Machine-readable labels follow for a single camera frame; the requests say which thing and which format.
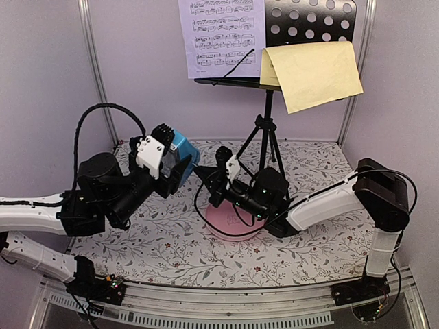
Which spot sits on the right aluminium frame post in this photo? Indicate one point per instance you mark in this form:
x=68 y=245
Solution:
x=362 y=37

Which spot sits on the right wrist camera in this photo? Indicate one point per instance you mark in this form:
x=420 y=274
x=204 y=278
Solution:
x=227 y=162

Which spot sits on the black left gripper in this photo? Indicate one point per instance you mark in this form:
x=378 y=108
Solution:
x=171 y=184

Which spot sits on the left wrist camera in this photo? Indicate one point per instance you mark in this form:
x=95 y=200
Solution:
x=149 y=150

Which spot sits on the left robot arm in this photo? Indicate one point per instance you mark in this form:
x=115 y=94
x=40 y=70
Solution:
x=103 y=196

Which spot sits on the aluminium frame post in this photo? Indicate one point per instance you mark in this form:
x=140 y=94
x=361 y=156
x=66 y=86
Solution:
x=91 y=49
x=362 y=37

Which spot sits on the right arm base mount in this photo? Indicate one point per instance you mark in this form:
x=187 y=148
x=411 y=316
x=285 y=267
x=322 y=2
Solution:
x=371 y=295

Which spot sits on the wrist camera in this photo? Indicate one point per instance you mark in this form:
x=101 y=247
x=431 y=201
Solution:
x=149 y=150
x=227 y=162

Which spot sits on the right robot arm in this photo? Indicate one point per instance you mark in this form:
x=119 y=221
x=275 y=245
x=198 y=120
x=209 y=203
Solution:
x=382 y=192

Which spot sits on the floral table mat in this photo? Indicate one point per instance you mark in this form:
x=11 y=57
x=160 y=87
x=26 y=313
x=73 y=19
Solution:
x=168 y=243

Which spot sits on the yellow sheet music page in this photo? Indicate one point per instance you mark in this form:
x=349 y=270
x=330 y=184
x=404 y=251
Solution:
x=311 y=74

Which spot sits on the black music stand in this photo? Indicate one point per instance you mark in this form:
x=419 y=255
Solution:
x=290 y=23

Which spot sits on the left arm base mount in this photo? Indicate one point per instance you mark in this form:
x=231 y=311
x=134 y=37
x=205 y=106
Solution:
x=108 y=289

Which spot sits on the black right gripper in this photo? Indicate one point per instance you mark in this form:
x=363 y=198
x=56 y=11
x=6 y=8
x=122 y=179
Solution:
x=216 y=180

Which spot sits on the pink plate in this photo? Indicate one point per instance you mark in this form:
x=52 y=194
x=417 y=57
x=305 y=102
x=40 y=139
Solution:
x=231 y=224

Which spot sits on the purple sheet music page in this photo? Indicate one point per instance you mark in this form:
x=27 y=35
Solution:
x=223 y=38

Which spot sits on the aluminium front rail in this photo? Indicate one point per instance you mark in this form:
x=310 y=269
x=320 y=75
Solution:
x=306 y=306

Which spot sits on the left aluminium frame post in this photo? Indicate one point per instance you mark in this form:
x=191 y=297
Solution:
x=91 y=49

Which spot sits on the blue metronome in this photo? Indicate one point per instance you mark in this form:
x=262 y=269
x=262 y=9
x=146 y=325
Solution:
x=180 y=149

